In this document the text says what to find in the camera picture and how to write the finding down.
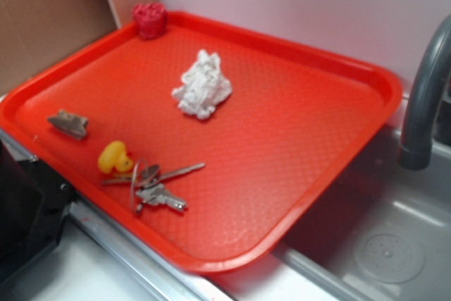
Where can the crumpled red paper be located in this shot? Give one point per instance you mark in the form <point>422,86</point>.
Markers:
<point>150,20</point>

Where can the brown cardboard panel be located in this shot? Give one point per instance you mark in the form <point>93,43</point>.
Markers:
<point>35,34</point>

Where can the brown bark piece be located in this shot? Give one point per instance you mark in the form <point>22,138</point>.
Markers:
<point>70,124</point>

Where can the crumpled white paper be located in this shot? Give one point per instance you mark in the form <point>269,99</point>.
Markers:
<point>203,88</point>

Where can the yellow rubber duck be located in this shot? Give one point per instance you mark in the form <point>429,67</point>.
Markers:
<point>114,157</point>

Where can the red plastic tray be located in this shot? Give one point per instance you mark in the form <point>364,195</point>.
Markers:
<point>297,116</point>

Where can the silver key bunch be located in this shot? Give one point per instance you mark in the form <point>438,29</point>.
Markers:
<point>147,186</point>

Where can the grey sink faucet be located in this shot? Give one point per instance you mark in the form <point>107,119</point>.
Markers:
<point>427,116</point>

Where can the grey sink basin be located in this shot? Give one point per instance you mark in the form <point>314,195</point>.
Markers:
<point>379,232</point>

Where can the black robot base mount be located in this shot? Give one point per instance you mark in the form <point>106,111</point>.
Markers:
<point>34,207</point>

